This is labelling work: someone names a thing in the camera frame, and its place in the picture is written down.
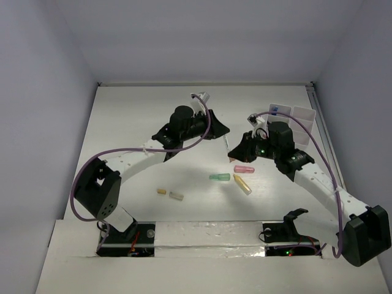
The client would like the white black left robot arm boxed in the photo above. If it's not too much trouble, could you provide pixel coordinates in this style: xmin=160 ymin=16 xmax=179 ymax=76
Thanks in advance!
xmin=72 ymin=105 xmax=230 ymax=243

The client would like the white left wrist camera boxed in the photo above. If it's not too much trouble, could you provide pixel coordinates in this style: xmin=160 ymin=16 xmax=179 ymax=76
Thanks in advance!
xmin=190 ymin=92 xmax=210 ymax=114

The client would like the yellow eraser block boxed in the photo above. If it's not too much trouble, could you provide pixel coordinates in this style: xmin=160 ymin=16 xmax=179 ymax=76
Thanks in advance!
xmin=156 ymin=189 xmax=167 ymax=195

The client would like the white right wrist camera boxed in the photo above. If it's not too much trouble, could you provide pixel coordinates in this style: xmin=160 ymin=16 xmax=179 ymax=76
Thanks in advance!
xmin=247 ymin=113 xmax=267 ymax=130

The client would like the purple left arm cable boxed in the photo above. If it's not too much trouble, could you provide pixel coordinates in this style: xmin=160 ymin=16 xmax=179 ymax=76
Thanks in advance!
xmin=70 ymin=93 xmax=214 ymax=246

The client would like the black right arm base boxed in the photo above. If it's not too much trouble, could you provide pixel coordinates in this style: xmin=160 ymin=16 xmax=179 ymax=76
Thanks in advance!
xmin=258 ymin=208 xmax=324 ymax=257

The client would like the white divided organizer box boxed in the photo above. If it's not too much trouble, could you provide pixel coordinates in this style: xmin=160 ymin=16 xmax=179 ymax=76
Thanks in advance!
xmin=267 ymin=104 xmax=316 ymax=148

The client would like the green highlighter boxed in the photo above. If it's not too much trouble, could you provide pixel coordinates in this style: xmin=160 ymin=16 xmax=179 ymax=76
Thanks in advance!
xmin=209 ymin=173 xmax=230 ymax=181

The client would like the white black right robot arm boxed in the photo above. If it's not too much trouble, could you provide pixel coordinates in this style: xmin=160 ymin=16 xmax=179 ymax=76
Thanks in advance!
xmin=228 ymin=121 xmax=391 ymax=267

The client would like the yellow highlighter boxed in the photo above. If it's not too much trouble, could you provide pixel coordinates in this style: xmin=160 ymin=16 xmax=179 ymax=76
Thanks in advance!
xmin=233 ymin=174 xmax=252 ymax=195

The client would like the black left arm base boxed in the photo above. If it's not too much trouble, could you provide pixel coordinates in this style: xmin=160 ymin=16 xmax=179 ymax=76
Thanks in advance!
xmin=96 ymin=221 xmax=156 ymax=258

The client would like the pink highlighter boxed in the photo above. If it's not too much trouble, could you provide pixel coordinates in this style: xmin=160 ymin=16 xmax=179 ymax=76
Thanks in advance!
xmin=233 ymin=165 xmax=255 ymax=173

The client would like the white eraser block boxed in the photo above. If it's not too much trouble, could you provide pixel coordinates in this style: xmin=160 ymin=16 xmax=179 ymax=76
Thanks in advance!
xmin=169 ymin=192 xmax=184 ymax=201

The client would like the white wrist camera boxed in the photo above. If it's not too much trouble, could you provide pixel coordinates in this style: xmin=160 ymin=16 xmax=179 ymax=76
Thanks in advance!
xmin=190 ymin=92 xmax=210 ymax=114
xmin=247 ymin=113 xmax=267 ymax=130

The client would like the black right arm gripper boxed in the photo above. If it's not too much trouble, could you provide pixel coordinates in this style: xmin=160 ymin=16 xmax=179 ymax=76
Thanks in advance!
xmin=227 ymin=130 xmax=279 ymax=163

